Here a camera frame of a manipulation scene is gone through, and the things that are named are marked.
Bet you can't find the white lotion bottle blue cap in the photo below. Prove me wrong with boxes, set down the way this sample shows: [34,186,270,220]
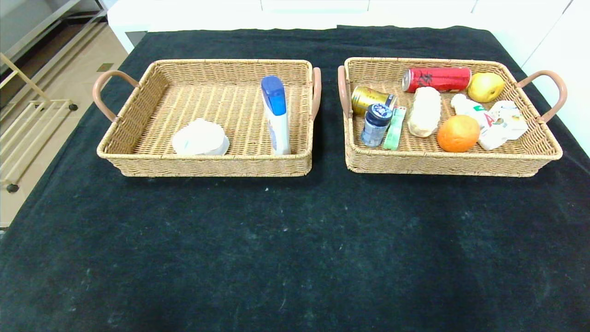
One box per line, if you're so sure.
[261,75,291,155]

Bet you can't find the small blue lidded jar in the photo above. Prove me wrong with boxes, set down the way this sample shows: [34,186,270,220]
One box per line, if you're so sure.
[360,104,394,148]

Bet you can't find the white round ashtray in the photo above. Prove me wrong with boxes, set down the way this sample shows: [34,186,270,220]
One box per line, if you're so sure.
[171,118,230,156]

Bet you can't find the red candy pack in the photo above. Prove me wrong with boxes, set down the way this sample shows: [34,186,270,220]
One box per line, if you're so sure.
[383,107,407,151]

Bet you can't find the striped spiral bread roll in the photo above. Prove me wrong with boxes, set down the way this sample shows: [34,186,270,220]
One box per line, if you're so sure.
[407,87,442,138]

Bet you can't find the orange fruit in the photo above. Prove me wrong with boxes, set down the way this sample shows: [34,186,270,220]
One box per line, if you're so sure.
[437,115,481,153]

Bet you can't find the white yogurt bottle green label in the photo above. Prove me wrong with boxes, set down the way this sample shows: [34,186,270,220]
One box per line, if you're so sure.
[451,94,512,151]

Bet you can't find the gold drink can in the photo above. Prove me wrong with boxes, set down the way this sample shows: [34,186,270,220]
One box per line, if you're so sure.
[351,86,397,117]

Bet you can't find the red soda can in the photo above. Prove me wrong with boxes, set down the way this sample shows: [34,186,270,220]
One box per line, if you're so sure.
[402,67,472,93]

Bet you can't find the yellow pear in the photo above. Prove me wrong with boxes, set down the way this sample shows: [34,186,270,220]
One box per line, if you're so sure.
[468,72,507,103]

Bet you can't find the small white carton box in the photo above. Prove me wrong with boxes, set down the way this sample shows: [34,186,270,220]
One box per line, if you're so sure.
[490,101,530,141]

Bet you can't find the light wooden slatted rack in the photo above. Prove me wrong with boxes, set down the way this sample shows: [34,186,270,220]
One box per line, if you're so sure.
[0,53,78,193]

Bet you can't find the grey metal shelf unit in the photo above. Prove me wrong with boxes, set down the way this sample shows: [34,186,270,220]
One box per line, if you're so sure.
[0,0,107,109]

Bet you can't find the wicker basket with brown handles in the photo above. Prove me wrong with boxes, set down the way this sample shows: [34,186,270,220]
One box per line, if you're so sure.
[337,57,568,178]
[92,59,322,178]

